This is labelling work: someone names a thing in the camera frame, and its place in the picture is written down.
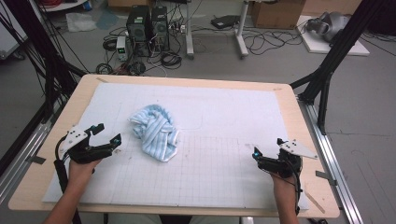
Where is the grey headset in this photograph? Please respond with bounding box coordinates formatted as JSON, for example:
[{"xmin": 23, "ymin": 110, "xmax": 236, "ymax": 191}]
[{"xmin": 304, "ymin": 11, "xmax": 351, "ymax": 43}]

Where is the blue striped towel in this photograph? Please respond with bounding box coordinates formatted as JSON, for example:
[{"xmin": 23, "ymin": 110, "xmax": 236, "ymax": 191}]
[{"xmin": 128, "ymin": 104, "xmax": 181, "ymax": 163}]

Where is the thin wooden stick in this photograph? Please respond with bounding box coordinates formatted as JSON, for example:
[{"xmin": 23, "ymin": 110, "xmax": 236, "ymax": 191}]
[{"xmin": 303, "ymin": 189, "xmax": 326, "ymax": 215}]

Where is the white stand leg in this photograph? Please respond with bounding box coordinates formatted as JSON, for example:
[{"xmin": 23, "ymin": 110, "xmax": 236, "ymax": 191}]
[
  {"xmin": 234, "ymin": 0, "xmax": 250, "ymax": 60},
  {"xmin": 185, "ymin": 0, "xmax": 195, "ymax": 60}
]

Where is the white floor board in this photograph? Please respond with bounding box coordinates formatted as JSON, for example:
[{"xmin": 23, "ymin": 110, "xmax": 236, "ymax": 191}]
[{"xmin": 295, "ymin": 15, "xmax": 372, "ymax": 57}]

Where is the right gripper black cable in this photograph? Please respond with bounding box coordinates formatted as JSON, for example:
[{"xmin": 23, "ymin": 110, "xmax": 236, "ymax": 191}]
[{"xmin": 286, "ymin": 158, "xmax": 304, "ymax": 216}]

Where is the clear plastic bag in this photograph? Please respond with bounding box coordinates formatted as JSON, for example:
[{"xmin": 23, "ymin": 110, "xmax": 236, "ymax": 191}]
[{"xmin": 64, "ymin": 12, "xmax": 97, "ymax": 33}]

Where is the wooden table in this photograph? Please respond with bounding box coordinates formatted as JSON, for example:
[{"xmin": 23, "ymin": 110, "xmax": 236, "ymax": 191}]
[{"xmin": 7, "ymin": 74, "xmax": 341, "ymax": 218}]

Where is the brown cardboard box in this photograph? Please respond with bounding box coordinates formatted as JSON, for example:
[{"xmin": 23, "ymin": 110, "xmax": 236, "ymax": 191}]
[{"xmin": 250, "ymin": 0, "xmax": 307, "ymax": 31}]

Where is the person's right hand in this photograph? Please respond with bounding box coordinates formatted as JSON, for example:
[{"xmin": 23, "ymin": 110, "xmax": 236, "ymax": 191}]
[{"xmin": 270, "ymin": 171, "xmax": 300, "ymax": 200}]

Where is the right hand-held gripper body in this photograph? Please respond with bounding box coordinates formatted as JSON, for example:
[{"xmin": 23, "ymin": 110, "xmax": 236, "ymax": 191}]
[{"xmin": 260, "ymin": 138, "xmax": 318, "ymax": 179}]

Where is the coiled black cable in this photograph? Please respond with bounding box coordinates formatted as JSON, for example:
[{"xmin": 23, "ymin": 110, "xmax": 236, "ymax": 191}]
[{"xmin": 160, "ymin": 50, "xmax": 183, "ymax": 70}]

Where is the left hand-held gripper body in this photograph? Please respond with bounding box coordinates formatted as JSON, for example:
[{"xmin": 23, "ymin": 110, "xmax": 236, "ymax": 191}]
[{"xmin": 57, "ymin": 124, "xmax": 115, "ymax": 165}]

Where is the small white power supply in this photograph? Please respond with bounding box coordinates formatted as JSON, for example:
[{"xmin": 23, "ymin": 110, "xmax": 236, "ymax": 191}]
[{"xmin": 115, "ymin": 35, "xmax": 129, "ymax": 63}]

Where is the black metal frame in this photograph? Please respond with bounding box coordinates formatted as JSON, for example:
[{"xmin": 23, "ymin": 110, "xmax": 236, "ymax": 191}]
[
  {"xmin": 289, "ymin": 0, "xmax": 396, "ymax": 136},
  {"xmin": 0, "ymin": 0, "xmax": 88, "ymax": 122}
]

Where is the person's left hand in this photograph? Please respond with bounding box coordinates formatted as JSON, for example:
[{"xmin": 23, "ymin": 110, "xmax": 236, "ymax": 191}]
[{"xmin": 67, "ymin": 157, "xmax": 102, "ymax": 188}]

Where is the flat black device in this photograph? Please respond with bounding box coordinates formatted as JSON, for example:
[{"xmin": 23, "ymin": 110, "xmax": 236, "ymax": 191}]
[{"xmin": 210, "ymin": 14, "xmax": 242, "ymax": 30}]

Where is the black computer tower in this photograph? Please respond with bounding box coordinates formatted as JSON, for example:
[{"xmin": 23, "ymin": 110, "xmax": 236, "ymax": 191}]
[
  {"xmin": 150, "ymin": 5, "xmax": 171, "ymax": 52},
  {"xmin": 125, "ymin": 5, "xmax": 153, "ymax": 58}
]

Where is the aluminium rail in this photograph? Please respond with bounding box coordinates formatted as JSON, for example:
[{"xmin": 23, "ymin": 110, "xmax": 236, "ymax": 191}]
[
  {"xmin": 297, "ymin": 96, "xmax": 365, "ymax": 224},
  {"xmin": 0, "ymin": 102, "xmax": 64, "ymax": 204}
]

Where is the tangle of black floor cables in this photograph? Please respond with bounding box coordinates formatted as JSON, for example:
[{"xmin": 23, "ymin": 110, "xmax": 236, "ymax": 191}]
[{"xmin": 242, "ymin": 26, "xmax": 307, "ymax": 56}]

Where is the white cabinet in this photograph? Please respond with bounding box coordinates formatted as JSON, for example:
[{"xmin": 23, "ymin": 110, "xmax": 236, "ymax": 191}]
[{"xmin": 0, "ymin": 6, "xmax": 29, "ymax": 60}]

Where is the black tape strip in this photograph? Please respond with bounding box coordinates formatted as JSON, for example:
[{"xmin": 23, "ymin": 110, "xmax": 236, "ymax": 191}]
[
  {"xmin": 315, "ymin": 170, "xmax": 338, "ymax": 187},
  {"xmin": 26, "ymin": 154, "xmax": 47, "ymax": 165}
]

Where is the white grid mat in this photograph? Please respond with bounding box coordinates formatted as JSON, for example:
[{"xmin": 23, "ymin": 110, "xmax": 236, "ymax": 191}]
[{"xmin": 41, "ymin": 82, "xmax": 311, "ymax": 211}]

